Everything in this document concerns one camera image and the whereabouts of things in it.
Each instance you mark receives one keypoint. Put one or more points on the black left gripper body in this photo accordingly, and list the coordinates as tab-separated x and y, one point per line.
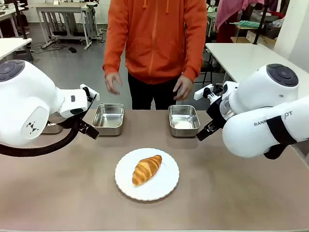
81	118

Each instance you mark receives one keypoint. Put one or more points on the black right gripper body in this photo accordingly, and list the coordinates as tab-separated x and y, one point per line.
216	113

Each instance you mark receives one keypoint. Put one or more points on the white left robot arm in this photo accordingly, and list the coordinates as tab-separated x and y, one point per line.
26	101

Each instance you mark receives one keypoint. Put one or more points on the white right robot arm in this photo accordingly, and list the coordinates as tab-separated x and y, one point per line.
260	96

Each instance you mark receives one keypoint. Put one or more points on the person's right forearm orange sleeve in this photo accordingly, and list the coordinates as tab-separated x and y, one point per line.
113	55

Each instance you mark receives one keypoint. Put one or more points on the steel rectangular container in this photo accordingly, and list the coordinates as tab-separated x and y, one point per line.
51	128
184	120
108	119

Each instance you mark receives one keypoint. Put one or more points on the person's left hand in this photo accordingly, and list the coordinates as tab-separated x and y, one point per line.
184	88

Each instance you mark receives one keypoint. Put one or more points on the person's right hand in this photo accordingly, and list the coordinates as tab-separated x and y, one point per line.
113	83

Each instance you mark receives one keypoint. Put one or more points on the black folding chair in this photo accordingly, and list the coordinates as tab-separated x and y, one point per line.
207	70

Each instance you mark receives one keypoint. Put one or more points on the large white table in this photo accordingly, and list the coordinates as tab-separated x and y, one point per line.
241	60

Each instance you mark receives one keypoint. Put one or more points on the black trousers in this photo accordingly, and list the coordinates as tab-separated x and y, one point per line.
144	94

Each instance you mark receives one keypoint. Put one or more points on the golden croissant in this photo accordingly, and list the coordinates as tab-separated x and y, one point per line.
146	170

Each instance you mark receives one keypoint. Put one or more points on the black foot pedal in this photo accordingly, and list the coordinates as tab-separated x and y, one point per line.
72	50

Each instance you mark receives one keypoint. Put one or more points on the white scalloped plate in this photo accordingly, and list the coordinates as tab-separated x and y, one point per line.
154	188

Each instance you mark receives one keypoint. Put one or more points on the white floor power strip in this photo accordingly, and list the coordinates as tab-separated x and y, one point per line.
47	45

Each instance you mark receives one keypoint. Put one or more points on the brown cardboard box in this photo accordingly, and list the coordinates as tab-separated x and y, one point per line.
253	39

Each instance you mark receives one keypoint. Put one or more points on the green duster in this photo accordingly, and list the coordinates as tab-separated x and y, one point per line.
242	24

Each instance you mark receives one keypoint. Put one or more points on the orange hoodie torso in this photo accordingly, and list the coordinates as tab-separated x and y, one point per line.
157	36

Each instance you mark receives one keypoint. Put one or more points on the small white side table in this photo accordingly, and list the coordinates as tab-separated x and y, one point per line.
12	47

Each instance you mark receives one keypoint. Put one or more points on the grey workbench with legs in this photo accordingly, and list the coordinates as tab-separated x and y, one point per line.
65	19

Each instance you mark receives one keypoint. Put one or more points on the black clamp pole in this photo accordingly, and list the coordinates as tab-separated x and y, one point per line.
260	21

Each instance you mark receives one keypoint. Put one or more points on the pink hanging cloth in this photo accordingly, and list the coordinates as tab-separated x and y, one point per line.
231	12

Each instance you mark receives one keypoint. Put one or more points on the black stand pole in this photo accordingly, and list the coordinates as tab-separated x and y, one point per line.
20	19

